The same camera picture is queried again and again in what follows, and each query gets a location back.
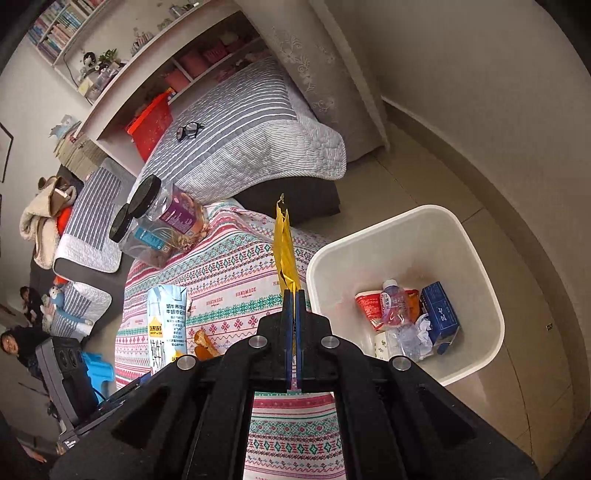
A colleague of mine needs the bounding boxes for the white floral paper cup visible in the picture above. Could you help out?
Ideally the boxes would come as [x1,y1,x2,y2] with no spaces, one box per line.
[374,332,391,361]

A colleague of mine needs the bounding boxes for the red instant noodle bowl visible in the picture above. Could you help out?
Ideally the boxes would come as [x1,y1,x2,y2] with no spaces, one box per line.
[355,289,421,332]

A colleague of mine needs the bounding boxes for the crushed Ganten water bottle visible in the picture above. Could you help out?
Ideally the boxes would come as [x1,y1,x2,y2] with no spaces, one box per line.
[381,279,420,361]

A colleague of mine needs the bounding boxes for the yellow snack wrapper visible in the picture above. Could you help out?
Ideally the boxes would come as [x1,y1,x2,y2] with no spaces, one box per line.
[273,194,301,295]

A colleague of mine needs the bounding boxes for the blue cardboard box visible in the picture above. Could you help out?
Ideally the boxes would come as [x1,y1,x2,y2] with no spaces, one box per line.
[420,281,461,355]

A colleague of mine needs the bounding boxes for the white plastic trash bin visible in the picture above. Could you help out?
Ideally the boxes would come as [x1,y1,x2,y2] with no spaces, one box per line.
[304,204,506,387]

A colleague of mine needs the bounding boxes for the blue plastic stool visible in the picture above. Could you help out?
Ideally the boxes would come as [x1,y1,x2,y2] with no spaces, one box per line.
[82,352,115,401]

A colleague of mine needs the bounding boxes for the orange peel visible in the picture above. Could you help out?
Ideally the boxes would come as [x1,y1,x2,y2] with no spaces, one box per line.
[193,329,221,361]

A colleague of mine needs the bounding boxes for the patterned handmade tablecloth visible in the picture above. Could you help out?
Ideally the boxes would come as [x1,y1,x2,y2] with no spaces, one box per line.
[114,200,346,479]

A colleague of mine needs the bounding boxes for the blue plush toy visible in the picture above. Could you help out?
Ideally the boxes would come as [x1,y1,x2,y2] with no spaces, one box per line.
[40,286,93,337]

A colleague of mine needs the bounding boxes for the crumpled white paper ball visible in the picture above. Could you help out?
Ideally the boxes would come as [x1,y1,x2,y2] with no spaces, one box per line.
[415,314,433,360]

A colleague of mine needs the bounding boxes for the white milk carton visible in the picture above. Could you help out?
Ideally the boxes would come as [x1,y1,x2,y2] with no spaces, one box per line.
[146,285,187,375]

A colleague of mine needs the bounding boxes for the grey quilted sofa cover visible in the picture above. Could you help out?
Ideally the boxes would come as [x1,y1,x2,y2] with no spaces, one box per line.
[50,158,135,340]

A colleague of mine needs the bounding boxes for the jar with teal label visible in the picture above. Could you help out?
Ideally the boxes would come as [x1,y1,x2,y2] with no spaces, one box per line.
[109,203,182,269]

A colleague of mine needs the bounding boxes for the beige folded blanket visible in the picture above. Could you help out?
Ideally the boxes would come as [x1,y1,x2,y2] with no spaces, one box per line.
[19,176,77,270]

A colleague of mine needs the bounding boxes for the jar with purple label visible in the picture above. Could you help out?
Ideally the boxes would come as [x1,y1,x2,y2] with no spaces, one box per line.
[128,174,208,251]

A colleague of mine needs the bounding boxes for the grey quilted ottoman cover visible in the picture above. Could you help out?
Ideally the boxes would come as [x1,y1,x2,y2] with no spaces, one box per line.
[137,57,346,204]

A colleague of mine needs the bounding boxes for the black eyeglasses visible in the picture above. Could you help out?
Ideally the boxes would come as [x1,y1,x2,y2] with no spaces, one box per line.
[175,122,204,142]

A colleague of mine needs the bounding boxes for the red paper bag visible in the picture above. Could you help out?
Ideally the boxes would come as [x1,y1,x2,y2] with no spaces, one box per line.
[126,92,172,162]

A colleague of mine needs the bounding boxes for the white embroidered curtain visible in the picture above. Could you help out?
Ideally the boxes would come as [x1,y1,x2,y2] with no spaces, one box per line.
[238,1,390,162]

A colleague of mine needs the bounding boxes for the white wall shelf unit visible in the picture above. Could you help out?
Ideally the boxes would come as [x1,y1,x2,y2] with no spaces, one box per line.
[25,1,267,175]

